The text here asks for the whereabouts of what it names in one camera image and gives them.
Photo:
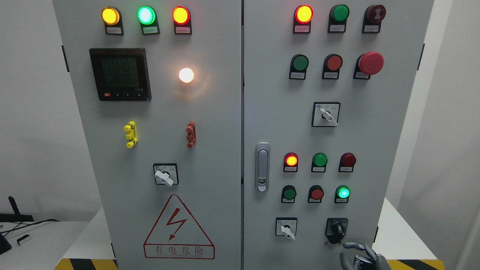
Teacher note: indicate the green push button lower right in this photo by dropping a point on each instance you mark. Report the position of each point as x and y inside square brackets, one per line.
[342, 195]

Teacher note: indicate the left white selector switch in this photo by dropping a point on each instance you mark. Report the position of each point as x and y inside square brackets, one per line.
[166, 174]

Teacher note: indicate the red push button upper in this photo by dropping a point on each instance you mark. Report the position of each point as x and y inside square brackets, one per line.
[332, 66]

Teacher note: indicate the lower white selector switch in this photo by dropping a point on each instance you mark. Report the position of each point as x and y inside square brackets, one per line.
[286, 227]

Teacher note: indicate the black device with antenna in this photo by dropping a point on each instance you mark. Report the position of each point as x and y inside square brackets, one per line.
[16, 216]

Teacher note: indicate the red push button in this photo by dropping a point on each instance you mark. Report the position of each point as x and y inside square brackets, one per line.
[315, 195]
[332, 66]

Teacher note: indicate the red lit indicator right door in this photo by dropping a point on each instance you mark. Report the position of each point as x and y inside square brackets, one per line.
[302, 19]

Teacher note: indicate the green lit indicator light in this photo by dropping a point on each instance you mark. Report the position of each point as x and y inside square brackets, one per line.
[148, 20]

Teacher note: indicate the white selector switch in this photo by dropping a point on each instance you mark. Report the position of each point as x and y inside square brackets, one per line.
[166, 174]
[286, 227]
[325, 114]

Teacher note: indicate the green indicator middle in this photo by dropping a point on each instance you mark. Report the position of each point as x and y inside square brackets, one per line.
[319, 162]

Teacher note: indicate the red high voltage warning sticker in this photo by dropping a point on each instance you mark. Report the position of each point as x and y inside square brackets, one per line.
[176, 234]

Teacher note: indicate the green indicator top right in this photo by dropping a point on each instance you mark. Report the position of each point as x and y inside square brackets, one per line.
[338, 18]

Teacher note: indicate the black rotary knob switch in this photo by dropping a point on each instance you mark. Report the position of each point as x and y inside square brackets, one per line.
[336, 228]

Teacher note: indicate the red lit indicator light left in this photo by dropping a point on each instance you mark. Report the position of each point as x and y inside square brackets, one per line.
[182, 20]

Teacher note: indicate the black monitor corner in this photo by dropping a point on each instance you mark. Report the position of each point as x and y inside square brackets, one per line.
[4, 244]

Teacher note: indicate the grey electrical cabinet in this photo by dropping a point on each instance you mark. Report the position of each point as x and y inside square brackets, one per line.
[241, 95]

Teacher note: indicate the green push button upper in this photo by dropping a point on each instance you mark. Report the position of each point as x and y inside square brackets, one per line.
[298, 67]

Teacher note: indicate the green push button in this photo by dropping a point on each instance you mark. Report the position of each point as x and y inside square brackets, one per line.
[298, 67]
[288, 194]
[342, 195]

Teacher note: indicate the red indicator middle right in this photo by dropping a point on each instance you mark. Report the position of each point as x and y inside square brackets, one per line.
[347, 163]

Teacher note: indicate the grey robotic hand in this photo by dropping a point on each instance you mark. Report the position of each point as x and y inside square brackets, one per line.
[373, 261]

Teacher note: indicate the green push button lower left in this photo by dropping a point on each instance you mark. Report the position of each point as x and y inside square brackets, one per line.
[288, 194]

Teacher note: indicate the red push button lower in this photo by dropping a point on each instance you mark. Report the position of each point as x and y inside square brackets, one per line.
[315, 195]

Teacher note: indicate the red lit indicator middle left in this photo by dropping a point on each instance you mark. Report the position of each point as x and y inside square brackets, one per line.
[290, 162]

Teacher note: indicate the white glowing lamp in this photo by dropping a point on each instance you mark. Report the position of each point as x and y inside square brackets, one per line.
[186, 75]

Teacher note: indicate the silver door latch handle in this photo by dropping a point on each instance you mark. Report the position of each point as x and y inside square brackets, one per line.
[262, 165]

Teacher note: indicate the upper right white selector switch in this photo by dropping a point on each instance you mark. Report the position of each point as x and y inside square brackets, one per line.
[325, 114]

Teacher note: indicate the red emergency stop button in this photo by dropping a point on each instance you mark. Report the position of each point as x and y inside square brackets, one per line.
[368, 64]

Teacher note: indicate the small white black adapter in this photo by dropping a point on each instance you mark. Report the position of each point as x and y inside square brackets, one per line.
[23, 239]

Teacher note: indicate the yellow indicator light top left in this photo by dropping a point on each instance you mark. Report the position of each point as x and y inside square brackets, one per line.
[112, 19]

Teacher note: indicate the black digital power meter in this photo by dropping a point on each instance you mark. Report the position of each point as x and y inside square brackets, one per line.
[121, 74]

